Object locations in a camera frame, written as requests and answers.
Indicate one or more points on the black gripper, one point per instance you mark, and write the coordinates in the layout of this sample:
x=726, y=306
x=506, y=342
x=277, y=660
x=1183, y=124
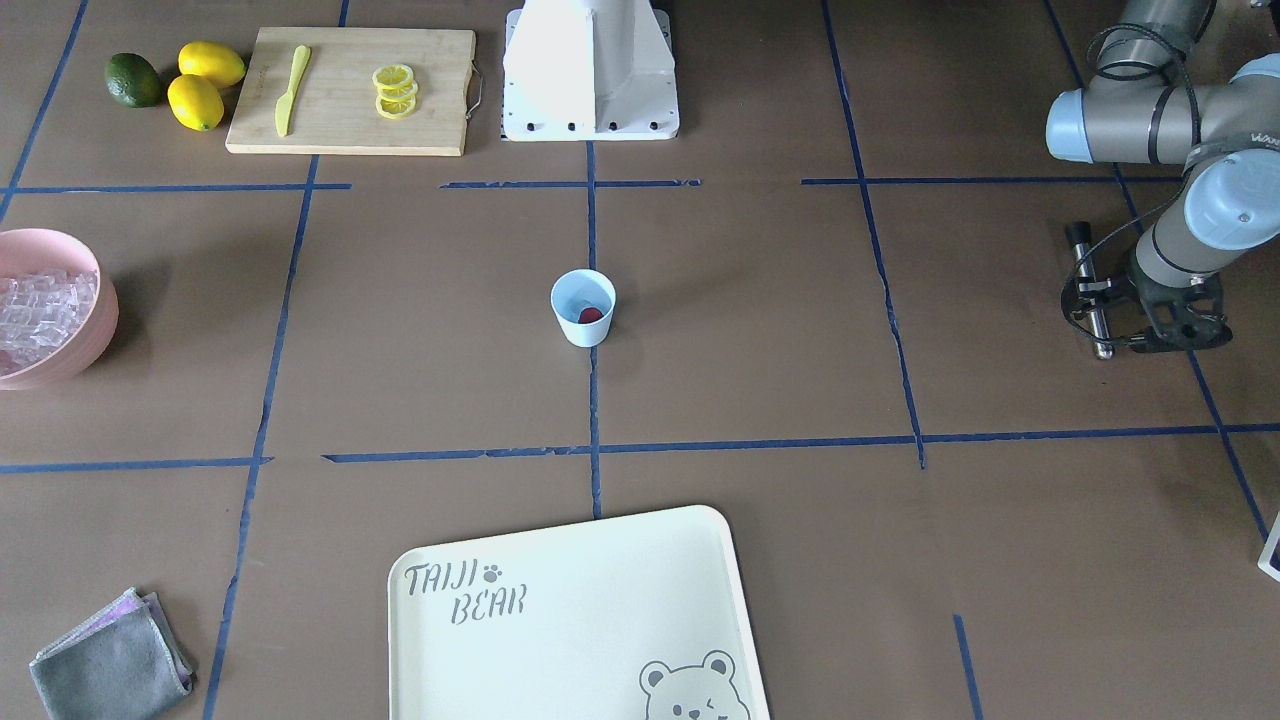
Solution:
x=1141, y=291

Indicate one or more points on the steel muddler black tip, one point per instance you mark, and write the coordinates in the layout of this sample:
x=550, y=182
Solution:
x=1079, y=297

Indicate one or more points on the light blue plastic cup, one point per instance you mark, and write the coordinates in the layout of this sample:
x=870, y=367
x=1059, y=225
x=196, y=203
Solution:
x=571, y=293

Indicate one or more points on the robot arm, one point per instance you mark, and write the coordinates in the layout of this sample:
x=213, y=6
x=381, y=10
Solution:
x=1141, y=107

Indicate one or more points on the pink bowl of ice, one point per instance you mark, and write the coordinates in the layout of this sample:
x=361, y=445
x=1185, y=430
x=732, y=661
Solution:
x=59, y=308

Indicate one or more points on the cream bear tray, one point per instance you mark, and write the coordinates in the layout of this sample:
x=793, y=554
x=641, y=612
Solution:
x=637, y=617

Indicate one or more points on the lemon slices stack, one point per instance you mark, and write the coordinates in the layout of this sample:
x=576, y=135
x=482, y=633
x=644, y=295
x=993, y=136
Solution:
x=396, y=91

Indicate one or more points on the wooden cutting board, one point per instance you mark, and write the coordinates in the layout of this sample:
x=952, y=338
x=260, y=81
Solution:
x=335, y=111

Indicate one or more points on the yellow plastic knife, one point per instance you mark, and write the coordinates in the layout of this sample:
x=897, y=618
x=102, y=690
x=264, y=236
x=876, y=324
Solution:
x=284, y=105

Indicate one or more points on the yellow lemon near board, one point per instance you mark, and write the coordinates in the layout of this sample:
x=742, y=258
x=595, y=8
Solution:
x=195, y=102

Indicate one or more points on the yellow lemon far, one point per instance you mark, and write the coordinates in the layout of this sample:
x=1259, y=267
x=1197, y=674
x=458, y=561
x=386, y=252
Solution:
x=220, y=64

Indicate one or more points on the green lime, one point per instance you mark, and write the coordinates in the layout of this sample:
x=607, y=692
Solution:
x=133, y=82

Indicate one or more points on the grey folded cloth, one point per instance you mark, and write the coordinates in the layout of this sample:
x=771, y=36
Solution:
x=121, y=663

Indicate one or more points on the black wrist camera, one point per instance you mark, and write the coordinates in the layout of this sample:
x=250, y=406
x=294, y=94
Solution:
x=1182, y=323

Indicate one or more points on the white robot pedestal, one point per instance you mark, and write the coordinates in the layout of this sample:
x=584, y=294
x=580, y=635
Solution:
x=579, y=71

